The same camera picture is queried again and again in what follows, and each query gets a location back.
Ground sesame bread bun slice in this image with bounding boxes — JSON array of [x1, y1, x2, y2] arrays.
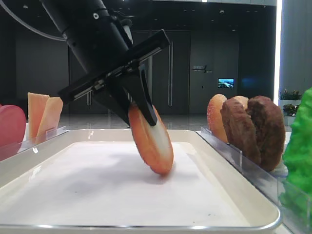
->
[[207, 94, 228, 144]]

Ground brown meat patty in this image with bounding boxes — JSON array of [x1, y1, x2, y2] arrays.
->
[[247, 96, 286, 172], [220, 96, 261, 165]]

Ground white serving tray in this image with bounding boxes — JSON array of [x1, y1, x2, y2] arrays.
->
[[0, 129, 281, 234]]

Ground rear orange cheese slice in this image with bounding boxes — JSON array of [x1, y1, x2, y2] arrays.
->
[[27, 93, 50, 139]]

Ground background potted plants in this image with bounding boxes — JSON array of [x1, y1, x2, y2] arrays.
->
[[278, 89, 302, 116]]

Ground clear left food rack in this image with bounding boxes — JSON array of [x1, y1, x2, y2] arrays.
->
[[0, 126, 68, 161]]

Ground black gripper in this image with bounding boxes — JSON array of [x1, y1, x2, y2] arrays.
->
[[58, 9, 170, 126]]

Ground front orange cheese slice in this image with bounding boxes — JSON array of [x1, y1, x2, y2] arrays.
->
[[37, 97, 63, 136]]

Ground front brown meat patty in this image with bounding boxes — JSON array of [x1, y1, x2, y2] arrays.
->
[[220, 96, 261, 165]]

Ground clear food rack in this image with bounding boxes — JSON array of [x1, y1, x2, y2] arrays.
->
[[0, 126, 68, 161], [195, 126, 312, 234]]

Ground clear right food rack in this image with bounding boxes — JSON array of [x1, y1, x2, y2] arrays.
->
[[195, 126, 312, 234]]

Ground front red tomato slice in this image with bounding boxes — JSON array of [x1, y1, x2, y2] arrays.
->
[[0, 105, 26, 147]]

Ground orange bread bun slice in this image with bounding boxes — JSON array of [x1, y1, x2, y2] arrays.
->
[[128, 103, 174, 175]]

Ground wall display screen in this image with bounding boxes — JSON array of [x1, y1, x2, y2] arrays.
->
[[218, 78, 234, 89]]

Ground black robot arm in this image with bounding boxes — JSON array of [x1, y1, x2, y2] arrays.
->
[[42, 0, 170, 126]]

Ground orange cheese slice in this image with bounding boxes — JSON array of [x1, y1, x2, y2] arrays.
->
[[27, 93, 50, 139], [37, 97, 63, 136]]

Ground rear brown meat patty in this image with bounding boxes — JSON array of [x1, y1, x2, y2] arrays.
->
[[247, 96, 286, 172]]

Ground green lettuce leaf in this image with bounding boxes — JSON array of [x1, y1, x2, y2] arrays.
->
[[280, 89, 312, 217]]

